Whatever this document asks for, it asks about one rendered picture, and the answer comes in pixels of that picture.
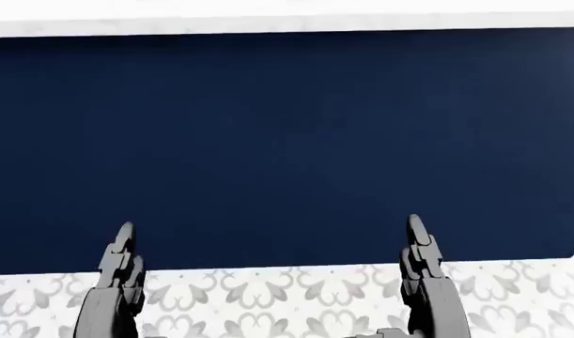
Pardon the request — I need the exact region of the navy blue counter cabinet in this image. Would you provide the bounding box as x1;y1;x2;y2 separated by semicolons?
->
0;26;574;276

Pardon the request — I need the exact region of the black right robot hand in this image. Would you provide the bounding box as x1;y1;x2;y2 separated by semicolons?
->
375;213;472;338

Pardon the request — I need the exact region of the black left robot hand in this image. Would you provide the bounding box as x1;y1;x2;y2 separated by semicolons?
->
73;221;147;338

